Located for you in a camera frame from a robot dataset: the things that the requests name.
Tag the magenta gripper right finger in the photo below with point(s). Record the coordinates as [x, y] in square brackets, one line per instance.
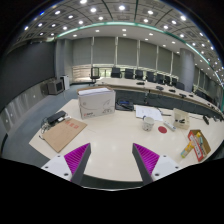
[146, 161]

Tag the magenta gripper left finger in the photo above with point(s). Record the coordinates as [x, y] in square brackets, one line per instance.
[77, 160]

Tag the brown paper envelope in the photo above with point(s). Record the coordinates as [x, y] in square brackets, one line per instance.
[63, 133]

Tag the red round coaster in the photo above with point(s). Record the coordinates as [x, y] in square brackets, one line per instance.
[162, 129]

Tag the white patterned mug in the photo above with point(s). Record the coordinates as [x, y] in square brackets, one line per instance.
[148, 123]

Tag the white remote control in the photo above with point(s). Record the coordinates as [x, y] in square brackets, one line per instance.
[170, 126]

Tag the black power adapter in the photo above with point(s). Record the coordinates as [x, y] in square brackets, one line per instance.
[52, 119]

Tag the white paper sheets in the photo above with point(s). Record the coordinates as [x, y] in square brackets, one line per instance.
[142, 111]

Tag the open box with snacks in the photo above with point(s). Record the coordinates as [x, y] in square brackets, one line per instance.
[197, 143]

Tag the black bag on table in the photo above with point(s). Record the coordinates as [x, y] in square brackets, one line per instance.
[124, 105]

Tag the white cardboard box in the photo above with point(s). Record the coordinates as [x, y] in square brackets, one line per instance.
[96, 101]

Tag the long curved conference desk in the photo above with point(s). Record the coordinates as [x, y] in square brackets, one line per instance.
[152, 94]

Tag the old crt monitor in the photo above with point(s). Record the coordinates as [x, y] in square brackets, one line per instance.
[55, 87]

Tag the black office chair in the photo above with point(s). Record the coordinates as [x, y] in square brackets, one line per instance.
[94, 75]

